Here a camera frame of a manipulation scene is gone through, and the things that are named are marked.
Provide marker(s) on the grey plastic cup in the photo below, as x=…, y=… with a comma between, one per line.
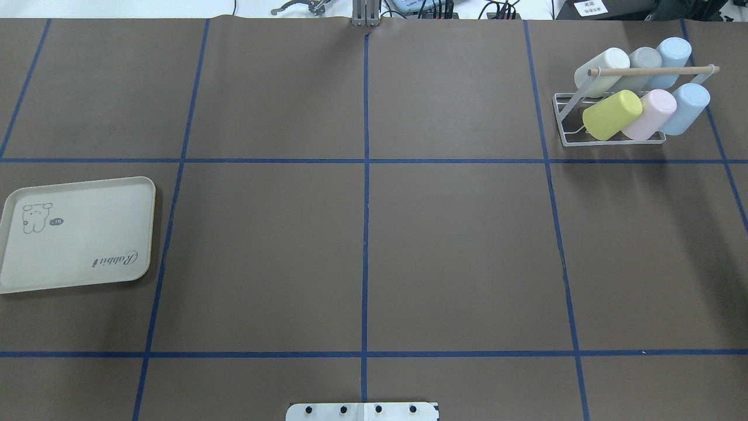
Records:
x=643, y=58

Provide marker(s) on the white wire cup rack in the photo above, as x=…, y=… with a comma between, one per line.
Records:
x=568, y=107

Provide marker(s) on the pink plastic cup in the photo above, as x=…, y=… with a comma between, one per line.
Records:
x=658, y=106

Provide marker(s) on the yellow plastic cup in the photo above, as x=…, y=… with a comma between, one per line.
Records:
x=611, y=115

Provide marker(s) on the blue plastic cup front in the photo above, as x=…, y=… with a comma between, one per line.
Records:
x=675, y=52

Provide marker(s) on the blue plastic cup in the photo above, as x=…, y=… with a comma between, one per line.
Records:
x=691, y=99
x=675, y=52

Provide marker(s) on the cream plastic tray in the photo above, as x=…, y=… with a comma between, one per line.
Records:
x=77, y=234

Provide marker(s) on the aluminium frame post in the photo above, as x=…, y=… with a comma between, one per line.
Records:
x=366, y=13

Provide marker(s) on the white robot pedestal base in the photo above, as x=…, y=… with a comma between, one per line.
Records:
x=364, y=411

